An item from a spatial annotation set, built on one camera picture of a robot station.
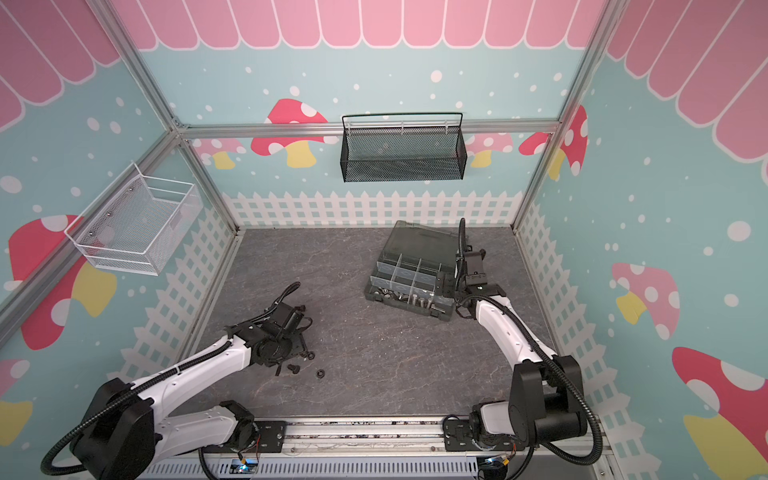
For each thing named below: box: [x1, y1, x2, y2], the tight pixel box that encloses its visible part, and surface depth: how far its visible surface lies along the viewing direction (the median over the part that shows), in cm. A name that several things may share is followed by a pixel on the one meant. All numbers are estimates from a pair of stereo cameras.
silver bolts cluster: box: [373, 287, 445, 314], surface depth 101 cm
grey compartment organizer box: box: [364, 220, 460, 322], surface depth 102 cm
